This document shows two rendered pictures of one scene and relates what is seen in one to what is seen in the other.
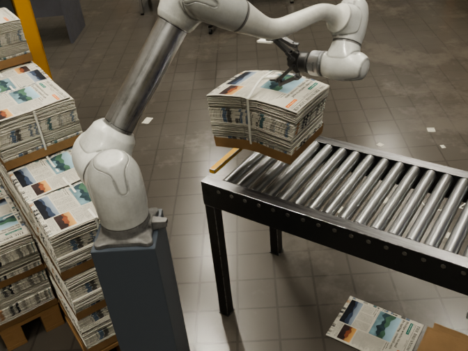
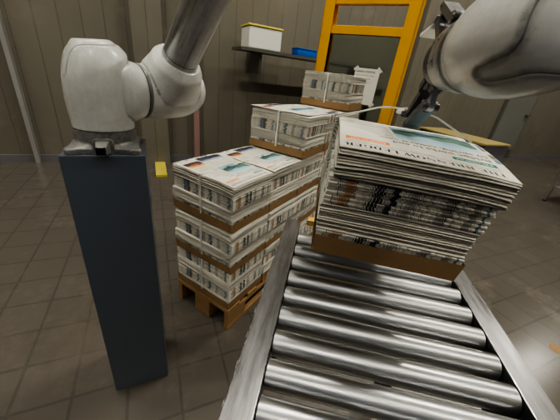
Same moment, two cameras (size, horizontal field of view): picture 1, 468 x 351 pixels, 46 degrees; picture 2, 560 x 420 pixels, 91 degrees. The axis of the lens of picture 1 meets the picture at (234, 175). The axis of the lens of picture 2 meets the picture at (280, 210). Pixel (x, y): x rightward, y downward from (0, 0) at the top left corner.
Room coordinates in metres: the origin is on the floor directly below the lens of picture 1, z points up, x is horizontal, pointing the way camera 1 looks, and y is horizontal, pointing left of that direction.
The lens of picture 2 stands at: (1.44, -0.59, 1.26)
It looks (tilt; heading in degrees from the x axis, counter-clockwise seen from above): 27 degrees down; 60
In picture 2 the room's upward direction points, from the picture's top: 8 degrees clockwise
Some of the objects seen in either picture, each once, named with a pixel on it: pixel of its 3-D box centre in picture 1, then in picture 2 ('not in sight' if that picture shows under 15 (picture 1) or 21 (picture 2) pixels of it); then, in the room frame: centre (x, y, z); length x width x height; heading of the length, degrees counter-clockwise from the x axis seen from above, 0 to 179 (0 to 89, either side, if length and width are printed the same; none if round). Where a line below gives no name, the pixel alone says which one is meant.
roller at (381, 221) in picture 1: (395, 199); not in sight; (1.67, -0.62, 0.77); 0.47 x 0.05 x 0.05; 143
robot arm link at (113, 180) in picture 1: (115, 185); (102, 84); (1.38, 0.36, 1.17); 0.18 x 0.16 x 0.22; 25
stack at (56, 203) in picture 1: (69, 225); (267, 213); (2.18, 0.84, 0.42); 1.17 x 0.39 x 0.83; 31
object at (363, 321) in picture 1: (375, 329); not in sight; (1.69, -0.59, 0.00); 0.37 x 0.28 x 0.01; 53
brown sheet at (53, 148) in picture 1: (35, 139); (287, 143); (2.29, 0.91, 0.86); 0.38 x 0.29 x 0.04; 123
